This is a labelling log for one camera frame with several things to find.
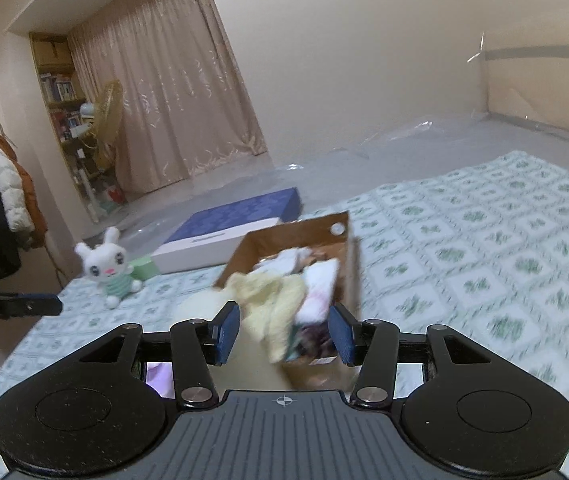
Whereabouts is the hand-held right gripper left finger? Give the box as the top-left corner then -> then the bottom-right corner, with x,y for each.
78,301 -> 242,409

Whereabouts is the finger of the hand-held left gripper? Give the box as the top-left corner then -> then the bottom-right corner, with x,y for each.
0,289 -> 63,319

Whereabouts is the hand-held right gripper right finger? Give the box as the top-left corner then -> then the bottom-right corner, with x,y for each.
328,304 -> 491,407

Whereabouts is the dark printed packet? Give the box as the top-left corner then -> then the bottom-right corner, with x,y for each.
284,321 -> 341,365

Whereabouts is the cream yellow towel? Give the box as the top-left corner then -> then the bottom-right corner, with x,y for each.
223,272 -> 309,365

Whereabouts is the white and pink cloth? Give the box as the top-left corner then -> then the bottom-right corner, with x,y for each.
295,258 -> 341,327

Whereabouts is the brown cardboard box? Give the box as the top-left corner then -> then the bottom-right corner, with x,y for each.
213,211 -> 364,392

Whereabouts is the purple tissue pack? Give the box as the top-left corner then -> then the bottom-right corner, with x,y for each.
144,362 -> 174,398

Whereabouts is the white plush rabbit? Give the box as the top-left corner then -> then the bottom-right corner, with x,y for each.
74,226 -> 145,309

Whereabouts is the light green box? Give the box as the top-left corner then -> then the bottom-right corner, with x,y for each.
128,255 -> 160,282

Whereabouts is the blue and white flat box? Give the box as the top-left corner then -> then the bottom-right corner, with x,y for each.
151,187 -> 302,275

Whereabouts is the orange jacket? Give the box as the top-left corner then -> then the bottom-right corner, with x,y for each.
0,129 -> 49,250

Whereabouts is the white puffer jacket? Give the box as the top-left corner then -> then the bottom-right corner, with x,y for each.
0,134 -> 34,233

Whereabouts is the clear plastic sheet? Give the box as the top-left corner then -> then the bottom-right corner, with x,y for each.
82,115 -> 569,251

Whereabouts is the standing fan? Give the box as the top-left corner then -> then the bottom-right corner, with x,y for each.
77,79 -> 126,173

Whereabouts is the bookshelf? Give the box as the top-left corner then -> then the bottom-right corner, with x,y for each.
28,31 -> 130,223

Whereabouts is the beige curtain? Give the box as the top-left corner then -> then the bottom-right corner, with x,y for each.
67,0 -> 269,196

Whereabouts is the beige headboard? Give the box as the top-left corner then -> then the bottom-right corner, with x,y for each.
479,32 -> 569,142

